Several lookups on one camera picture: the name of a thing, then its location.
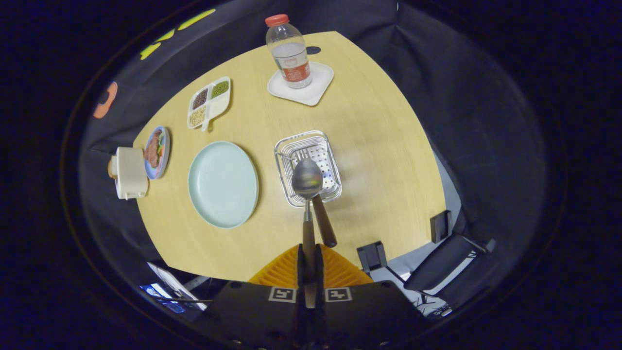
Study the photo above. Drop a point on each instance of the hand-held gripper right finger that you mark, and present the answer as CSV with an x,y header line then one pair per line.
x,y
320,272

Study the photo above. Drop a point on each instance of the white square coaster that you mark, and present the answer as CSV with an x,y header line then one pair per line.
x,y
316,87

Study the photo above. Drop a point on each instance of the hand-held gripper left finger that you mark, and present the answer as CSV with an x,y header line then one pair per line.
x,y
300,272

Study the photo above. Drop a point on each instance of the grilled meat slice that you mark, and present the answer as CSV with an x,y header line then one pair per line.
x,y
153,150

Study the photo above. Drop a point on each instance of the black table grommet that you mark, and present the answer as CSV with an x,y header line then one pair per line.
x,y
313,50

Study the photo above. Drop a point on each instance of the lit computer screen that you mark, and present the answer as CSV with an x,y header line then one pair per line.
x,y
160,296

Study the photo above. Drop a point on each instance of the black table clamp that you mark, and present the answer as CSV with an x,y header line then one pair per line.
x,y
440,226
371,256

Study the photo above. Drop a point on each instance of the white board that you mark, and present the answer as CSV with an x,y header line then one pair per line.
x,y
175,284

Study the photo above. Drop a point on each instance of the toast slice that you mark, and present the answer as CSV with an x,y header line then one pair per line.
x,y
112,167

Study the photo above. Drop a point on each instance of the small blue plate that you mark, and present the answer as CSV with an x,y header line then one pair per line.
x,y
164,150

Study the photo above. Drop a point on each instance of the black chair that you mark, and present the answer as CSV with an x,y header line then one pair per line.
x,y
447,262

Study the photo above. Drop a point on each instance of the cream toaster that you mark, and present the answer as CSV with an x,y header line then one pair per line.
x,y
131,172

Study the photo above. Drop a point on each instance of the white divided dish with beans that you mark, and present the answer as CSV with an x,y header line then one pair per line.
x,y
214,104

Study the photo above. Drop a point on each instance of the clear water bottle red cap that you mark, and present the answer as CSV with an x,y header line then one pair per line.
x,y
291,58

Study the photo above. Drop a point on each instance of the mint green round plate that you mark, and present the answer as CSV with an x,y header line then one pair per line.
x,y
223,184

